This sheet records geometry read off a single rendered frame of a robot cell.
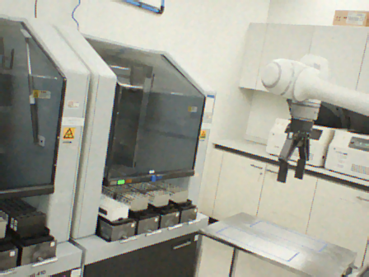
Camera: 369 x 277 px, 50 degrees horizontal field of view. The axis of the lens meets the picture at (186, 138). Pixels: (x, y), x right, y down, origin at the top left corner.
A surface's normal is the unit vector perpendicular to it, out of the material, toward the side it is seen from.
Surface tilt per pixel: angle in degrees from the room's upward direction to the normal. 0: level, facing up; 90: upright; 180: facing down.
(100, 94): 90
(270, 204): 90
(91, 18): 90
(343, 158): 90
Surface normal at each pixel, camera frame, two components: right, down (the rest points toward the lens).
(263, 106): -0.63, 0.00
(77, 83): 0.76, 0.22
